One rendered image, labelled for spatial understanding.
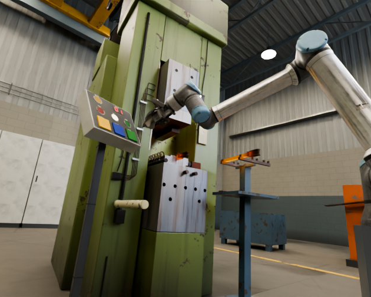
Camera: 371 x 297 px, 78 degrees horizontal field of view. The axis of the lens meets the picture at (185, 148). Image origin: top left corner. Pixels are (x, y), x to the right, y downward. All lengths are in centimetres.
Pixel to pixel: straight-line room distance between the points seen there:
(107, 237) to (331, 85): 145
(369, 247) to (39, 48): 824
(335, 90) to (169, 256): 126
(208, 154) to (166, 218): 76
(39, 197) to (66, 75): 373
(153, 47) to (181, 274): 173
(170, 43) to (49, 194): 526
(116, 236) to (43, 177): 514
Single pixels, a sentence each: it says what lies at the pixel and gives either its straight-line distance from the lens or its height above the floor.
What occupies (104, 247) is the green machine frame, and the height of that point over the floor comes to 35.
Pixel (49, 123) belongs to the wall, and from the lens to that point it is 757.
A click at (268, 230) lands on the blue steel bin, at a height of 40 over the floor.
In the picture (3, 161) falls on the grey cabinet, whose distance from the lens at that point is 660.
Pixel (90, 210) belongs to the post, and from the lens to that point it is 135.
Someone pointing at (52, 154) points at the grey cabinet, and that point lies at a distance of 675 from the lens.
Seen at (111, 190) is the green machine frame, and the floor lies 70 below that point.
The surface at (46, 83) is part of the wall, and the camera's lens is 794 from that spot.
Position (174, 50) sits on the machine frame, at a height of 197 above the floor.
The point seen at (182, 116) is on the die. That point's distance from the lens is 180.
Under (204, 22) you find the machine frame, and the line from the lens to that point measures 257.
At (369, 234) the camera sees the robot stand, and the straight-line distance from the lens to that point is 111.
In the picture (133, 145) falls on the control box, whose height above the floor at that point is 95.
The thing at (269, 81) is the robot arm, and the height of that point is 126.
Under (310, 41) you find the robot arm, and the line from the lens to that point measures 119.
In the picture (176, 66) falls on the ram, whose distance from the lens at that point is 197.
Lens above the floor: 59
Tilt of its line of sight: 16 degrees up
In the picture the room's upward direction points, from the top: 4 degrees clockwise
